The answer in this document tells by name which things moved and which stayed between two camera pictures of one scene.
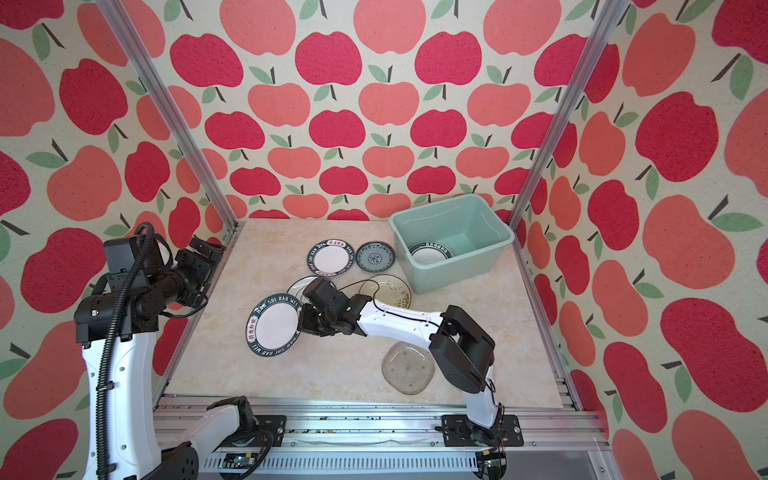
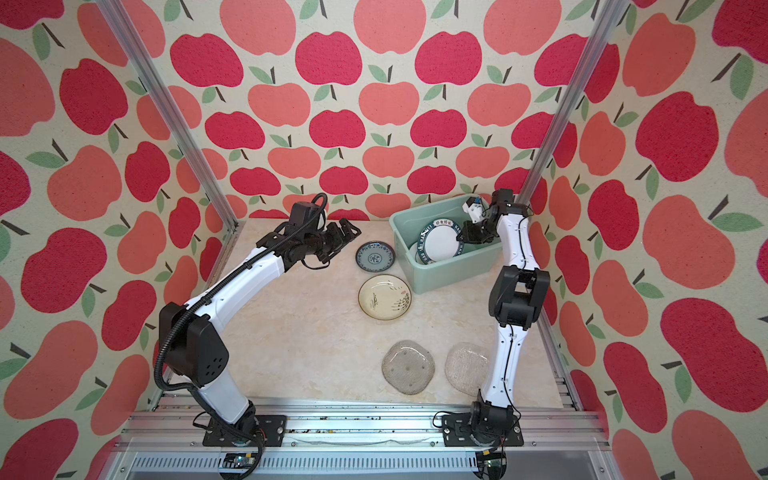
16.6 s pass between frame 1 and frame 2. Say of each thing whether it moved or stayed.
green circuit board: stayed
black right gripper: moved
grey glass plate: stayed
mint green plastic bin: stayed
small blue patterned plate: stayed
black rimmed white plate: moved
